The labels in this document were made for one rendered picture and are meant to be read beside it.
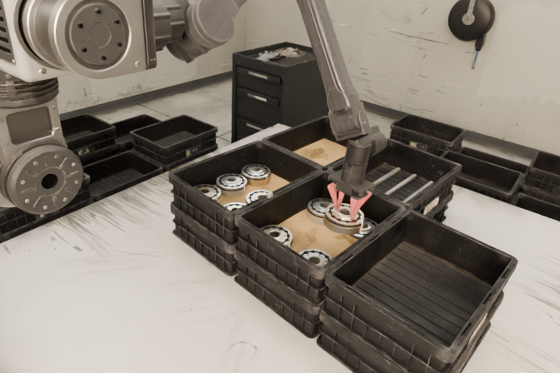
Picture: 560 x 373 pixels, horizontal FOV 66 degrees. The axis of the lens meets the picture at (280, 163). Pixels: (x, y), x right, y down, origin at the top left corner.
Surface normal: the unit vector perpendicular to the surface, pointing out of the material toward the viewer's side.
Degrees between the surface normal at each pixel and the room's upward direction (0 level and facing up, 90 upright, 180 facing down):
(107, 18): 90
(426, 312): 0
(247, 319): 0
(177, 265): 0
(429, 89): 90
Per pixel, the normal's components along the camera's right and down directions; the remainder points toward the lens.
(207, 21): 0.72, -0.16
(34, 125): 0.79, 0.32
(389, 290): 0.07, -0.89
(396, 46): -0.61, 0.33
